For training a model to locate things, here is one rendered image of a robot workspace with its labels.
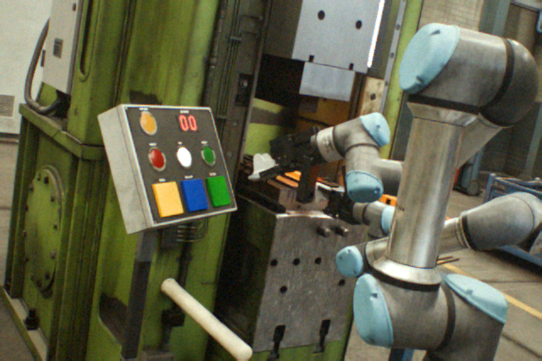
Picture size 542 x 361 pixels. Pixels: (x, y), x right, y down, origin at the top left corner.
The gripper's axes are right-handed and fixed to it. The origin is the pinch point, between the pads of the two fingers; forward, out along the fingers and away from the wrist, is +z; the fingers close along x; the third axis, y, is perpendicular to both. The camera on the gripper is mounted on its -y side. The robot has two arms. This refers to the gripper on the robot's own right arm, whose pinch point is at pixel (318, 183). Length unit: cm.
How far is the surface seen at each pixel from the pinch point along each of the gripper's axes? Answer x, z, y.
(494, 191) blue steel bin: 369, 184, 44
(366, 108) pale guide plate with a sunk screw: 27.1, 14.3, -23.8
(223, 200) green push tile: -43.0, -14.7, 2.0
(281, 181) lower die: -7.9, 8.5, 1.9
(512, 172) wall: 833, 468, 75
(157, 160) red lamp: -64, -18, -8
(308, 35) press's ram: -12.8, 2.1, -43.3
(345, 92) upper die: 5.3, 2.3, -28.6
